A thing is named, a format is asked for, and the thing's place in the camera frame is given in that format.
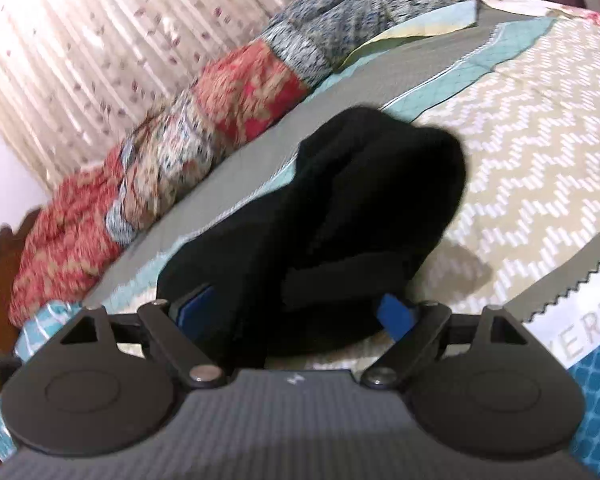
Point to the floral beige curtain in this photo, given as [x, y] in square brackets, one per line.
[76, 75]

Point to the teal wave pattern pillow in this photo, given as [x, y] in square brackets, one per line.
[49, 320]

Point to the patterned bed sheet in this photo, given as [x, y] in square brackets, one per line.
[514, 392]

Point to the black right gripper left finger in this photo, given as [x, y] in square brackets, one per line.
[169, 347]

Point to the black pants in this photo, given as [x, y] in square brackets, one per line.
[303, 269]

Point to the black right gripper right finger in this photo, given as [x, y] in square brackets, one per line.
[416, 330]

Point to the red and blue patchwork quilt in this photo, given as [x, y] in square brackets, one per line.
[96, 213]

